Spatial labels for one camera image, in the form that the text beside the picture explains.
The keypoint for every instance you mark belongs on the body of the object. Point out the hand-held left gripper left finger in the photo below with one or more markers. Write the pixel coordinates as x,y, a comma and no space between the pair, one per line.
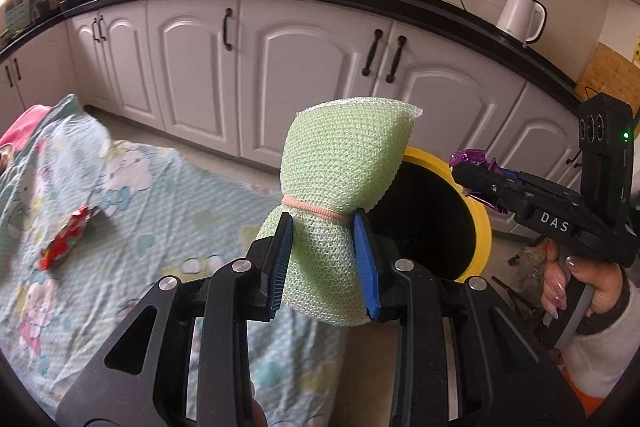
277,267

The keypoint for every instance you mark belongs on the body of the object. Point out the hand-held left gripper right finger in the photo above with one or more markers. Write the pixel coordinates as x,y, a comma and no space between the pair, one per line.
365,267

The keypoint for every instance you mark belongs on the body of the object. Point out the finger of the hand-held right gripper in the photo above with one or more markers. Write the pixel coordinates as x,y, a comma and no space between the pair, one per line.
492,187

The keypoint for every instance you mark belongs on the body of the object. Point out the purple snack wrapper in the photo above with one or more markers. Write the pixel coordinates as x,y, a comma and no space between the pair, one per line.
472,157

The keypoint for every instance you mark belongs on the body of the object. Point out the yellow trash bin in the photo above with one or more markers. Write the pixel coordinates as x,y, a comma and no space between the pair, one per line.
482,232

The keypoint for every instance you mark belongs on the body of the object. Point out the green mesh sponge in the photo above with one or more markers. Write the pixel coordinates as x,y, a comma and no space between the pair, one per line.
340,157

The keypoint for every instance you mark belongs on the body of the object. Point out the person's right forearm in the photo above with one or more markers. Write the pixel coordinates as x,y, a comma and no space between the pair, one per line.
605,357

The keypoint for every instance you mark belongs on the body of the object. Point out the person's right hand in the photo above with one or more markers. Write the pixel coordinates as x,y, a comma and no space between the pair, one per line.
607,289

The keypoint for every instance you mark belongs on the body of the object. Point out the pink rubber band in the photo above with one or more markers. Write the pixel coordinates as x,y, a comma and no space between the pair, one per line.
320,209

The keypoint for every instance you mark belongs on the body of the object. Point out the printed blanket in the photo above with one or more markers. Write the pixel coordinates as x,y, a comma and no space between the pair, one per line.
150,217

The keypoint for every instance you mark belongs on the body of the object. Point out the plywood board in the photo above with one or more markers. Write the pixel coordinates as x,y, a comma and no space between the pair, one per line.
610,72

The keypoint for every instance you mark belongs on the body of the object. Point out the white electric kettle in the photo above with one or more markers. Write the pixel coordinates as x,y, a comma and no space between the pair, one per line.
517,17

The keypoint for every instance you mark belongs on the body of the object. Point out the white kitchen cabinets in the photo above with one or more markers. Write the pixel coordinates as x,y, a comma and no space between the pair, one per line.
310,72

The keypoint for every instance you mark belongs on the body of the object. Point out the crumpled yellow red wrapper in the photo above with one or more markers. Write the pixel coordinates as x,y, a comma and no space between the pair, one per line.
67,237

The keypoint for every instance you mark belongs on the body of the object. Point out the pink bed sheet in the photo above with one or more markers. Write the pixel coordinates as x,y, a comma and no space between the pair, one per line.
25,122

